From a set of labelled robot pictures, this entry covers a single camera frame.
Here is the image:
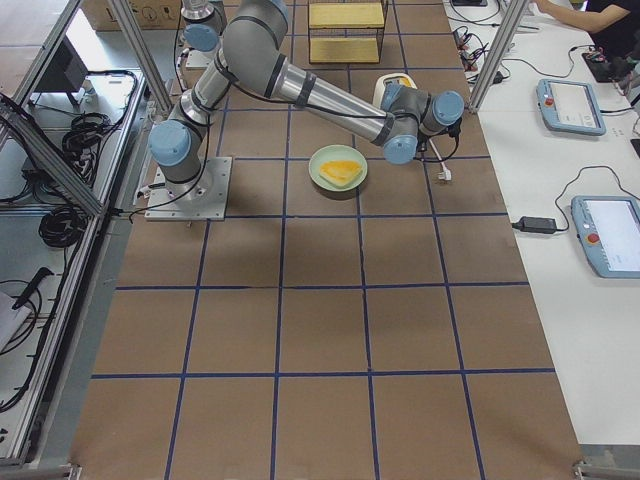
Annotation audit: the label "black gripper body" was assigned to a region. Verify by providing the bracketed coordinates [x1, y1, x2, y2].
[416, 117, 463, 155]

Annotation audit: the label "white toaster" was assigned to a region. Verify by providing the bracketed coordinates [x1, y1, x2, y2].
[372, 73, 417, 110]

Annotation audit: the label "triangular bread on plate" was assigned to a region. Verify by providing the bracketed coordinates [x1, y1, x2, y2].
[319, 160, 363, 188]

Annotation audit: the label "light green plate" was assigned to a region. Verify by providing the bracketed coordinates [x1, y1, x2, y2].
[308, 145, 368, 192]

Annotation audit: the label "far blue teach pendant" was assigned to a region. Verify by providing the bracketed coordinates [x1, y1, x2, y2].
[536, 78, 606, 136]

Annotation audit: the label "blue teach pendant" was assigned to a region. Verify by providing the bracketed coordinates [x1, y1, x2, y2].
[536, 78, 606, 136]
[571, 196, 639, 279]

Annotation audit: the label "black power adapter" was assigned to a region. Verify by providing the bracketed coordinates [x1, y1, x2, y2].
[511, 216, 558, 234]

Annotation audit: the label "near blue teach pendant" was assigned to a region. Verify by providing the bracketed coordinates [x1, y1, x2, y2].
[571, 196, 639, 279]

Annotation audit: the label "person in black shirt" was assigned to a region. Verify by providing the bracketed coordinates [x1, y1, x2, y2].
[535, 0, 639, 59]

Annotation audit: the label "cardboard box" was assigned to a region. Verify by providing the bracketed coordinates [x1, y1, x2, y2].
[82, 0, 182, 32]

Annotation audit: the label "black monitor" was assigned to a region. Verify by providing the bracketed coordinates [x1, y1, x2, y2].
[35, 36, 88, 106]

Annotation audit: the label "white toaster power cord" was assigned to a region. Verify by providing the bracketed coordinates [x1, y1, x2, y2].
[427, 137, 455, 184]

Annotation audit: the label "aluminium frame post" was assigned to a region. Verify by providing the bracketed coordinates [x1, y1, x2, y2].
[468, 0, 529, 113]

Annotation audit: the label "coiled black cables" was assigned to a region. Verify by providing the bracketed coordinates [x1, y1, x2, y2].
[38, 205, 81, 250]

